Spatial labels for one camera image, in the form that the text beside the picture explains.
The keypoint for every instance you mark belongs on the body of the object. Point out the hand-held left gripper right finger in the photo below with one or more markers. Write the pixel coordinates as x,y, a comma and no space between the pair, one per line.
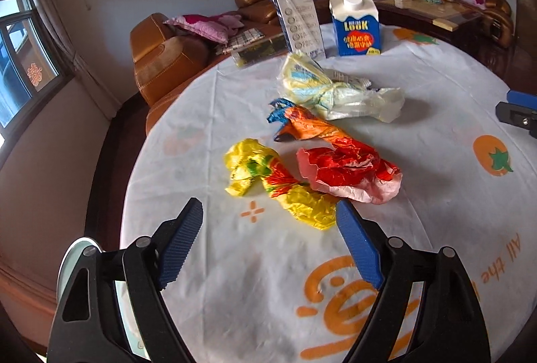
360,245

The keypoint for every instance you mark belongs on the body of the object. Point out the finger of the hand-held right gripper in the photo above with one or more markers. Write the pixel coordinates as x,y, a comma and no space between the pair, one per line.
522,115

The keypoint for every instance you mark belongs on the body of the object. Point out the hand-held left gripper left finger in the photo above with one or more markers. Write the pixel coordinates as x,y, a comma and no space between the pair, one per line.
180,245

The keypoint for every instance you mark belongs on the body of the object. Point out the turquoise cartoon print basin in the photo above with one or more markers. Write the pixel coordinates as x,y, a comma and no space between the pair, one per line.
69,262

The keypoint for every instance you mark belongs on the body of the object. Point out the red plastic bag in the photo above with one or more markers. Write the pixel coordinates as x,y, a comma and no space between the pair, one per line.
356,174

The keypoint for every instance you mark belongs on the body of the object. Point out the white printed tablecloth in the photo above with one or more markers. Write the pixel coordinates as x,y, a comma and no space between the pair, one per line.
440,136

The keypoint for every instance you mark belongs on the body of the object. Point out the yellow flat block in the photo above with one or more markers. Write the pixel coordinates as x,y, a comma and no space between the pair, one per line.
445,24

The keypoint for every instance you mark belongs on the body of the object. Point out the glass top coffee table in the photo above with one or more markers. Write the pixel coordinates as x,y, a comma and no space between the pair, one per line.
440,12

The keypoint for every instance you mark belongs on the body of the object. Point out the orange and blue plastic bag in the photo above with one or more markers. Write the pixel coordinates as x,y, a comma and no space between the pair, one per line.
310,123

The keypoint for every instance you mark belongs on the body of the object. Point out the pale yellow plastic bag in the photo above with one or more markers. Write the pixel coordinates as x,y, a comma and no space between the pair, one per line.
310,81

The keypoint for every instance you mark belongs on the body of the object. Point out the blue milk carton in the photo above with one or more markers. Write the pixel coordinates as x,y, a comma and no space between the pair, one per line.
356,35

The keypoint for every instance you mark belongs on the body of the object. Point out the orange leather sofa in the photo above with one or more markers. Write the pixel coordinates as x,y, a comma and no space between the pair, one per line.
163,60

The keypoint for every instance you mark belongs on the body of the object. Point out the dark snack packet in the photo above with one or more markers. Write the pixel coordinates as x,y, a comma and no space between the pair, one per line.
256,50

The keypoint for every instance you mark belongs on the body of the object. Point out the checkered cloth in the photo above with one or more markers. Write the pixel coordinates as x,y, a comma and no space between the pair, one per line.
243,39

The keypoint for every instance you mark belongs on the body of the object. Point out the white tall carton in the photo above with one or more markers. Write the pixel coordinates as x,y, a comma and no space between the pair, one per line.
300,23

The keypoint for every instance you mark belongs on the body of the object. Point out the beige curtain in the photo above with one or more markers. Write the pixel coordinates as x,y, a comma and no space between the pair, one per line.
67,35

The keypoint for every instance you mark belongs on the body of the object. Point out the sliding glass window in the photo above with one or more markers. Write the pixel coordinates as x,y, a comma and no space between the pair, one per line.
25,60

